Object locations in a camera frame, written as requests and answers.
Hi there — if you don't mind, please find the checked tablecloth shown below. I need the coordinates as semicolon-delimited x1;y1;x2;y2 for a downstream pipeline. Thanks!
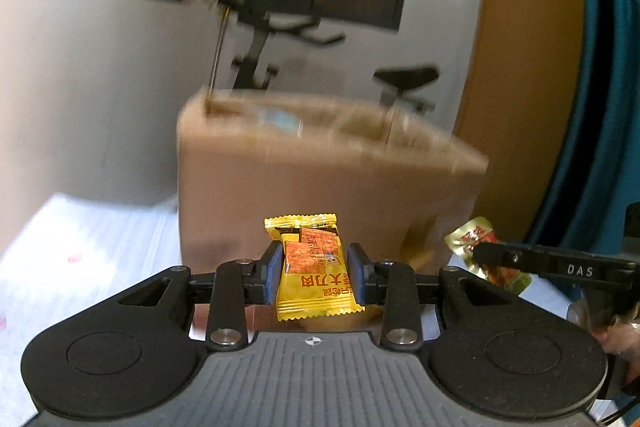
0;192;626;427

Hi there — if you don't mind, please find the thin metal pole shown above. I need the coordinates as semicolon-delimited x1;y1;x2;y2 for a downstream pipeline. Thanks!
207;2;232;102

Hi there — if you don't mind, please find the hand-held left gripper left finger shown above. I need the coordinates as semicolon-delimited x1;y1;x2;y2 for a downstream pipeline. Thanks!
117;241;284;350

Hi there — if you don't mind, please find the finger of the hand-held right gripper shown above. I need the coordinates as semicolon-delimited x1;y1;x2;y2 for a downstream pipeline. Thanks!
472;240;551;276

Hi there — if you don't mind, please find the black exercise bike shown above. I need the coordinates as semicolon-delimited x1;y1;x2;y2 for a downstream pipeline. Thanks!
220;0;442;114

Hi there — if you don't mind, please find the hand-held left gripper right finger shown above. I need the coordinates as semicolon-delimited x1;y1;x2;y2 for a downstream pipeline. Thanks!
346;243;522;350

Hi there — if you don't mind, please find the cardboard box with plastic liner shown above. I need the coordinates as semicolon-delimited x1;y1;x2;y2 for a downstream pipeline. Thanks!
175;87;492;277

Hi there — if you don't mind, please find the teal curtain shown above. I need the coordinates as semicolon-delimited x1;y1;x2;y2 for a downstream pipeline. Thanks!
525;0;640;249

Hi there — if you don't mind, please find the clear packet with red label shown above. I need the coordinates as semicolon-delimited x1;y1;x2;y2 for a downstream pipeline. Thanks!
444;216;534;297

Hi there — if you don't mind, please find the yellow cracker packet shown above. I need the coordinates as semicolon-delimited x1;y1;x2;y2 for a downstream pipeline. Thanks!
263;212;366;323

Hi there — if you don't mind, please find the wooden panel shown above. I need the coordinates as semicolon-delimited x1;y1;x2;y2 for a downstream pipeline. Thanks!
452;0;589;249

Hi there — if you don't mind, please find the person's right hand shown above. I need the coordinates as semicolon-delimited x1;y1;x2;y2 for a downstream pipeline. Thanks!
591;319;640;360

